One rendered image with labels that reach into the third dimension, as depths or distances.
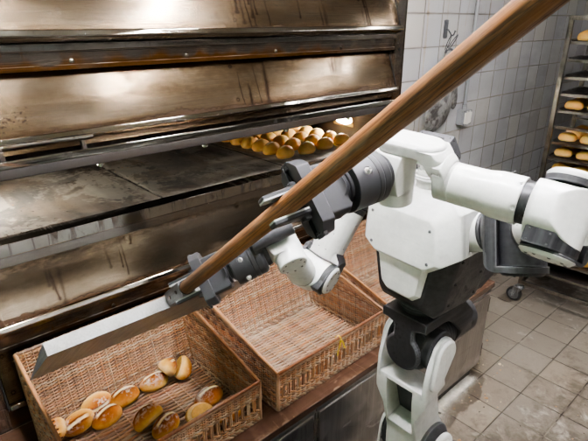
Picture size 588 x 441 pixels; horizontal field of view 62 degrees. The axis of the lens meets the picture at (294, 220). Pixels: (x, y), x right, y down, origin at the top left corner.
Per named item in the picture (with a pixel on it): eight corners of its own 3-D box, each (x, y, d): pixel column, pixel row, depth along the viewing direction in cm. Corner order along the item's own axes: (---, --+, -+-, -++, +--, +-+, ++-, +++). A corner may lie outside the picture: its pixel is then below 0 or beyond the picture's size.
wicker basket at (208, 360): (27, 425, 154) (8, 353, 144) (185, 350, 190) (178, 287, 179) (89, 536, 121) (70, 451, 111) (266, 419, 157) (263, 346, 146)
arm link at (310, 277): (269, 261, 118) (287, 284, 135) (303, 283, 114) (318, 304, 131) (294, 226, 120) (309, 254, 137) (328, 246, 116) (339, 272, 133)
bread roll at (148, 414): (136, 437, 147) (123, 422, 147) (142, 431, 153) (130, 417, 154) (162, 413, 148) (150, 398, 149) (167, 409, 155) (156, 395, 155)
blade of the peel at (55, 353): (270, 267, 128) (266, 257, 129) (47, 356, 94) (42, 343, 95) (217, 302, 156) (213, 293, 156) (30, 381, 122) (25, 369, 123)
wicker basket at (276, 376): (195, 347, 191) (189, 284, 181) (300, 296, 227) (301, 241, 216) (277, 416, 158) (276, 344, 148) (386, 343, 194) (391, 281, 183)
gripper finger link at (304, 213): (275, 219, 68) (310, 206, 72) (267, 226, 71) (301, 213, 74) (280, 228, 68) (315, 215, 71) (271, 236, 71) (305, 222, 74)
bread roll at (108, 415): (115, 407, 160) (112, 394, 158) (128, 416, 156) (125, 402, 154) (87, 426, 152) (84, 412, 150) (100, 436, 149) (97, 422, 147)
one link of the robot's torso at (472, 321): (438, 318, 149) (444, 266, 142) (478, 337, 140) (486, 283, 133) (379, 359, 132) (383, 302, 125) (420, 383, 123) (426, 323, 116)
